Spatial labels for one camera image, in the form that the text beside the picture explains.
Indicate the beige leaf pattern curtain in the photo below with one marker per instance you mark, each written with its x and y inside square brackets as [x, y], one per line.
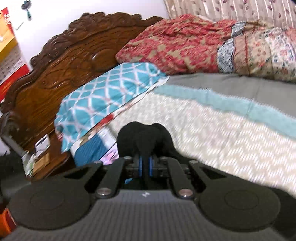
[279, 13]

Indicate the teal diamond pattern pillow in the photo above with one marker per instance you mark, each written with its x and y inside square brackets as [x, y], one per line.
[86, 106]

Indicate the red wall calendar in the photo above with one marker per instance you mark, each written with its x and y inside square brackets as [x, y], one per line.
[12, 64]

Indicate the smartphone with lit screen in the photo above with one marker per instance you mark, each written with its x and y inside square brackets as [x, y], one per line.
[110, 156]

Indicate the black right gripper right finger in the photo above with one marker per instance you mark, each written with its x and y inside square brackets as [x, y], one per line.
[176, 175]

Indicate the black pants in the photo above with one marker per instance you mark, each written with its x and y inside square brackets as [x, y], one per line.
[146, 141]

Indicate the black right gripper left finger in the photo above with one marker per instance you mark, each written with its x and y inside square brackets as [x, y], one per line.
[116, 174]

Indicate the carved wooden headboard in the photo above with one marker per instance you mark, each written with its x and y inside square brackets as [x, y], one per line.
[67, 61]

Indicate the teal hairbrush on wall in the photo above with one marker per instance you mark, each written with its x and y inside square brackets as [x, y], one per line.
[26, 6]

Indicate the red floral patchwork quilt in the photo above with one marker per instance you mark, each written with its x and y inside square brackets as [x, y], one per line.
[189, 44]

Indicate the patterned bedsheet teal cream grey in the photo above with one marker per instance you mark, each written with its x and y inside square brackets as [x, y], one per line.
[241, 125]

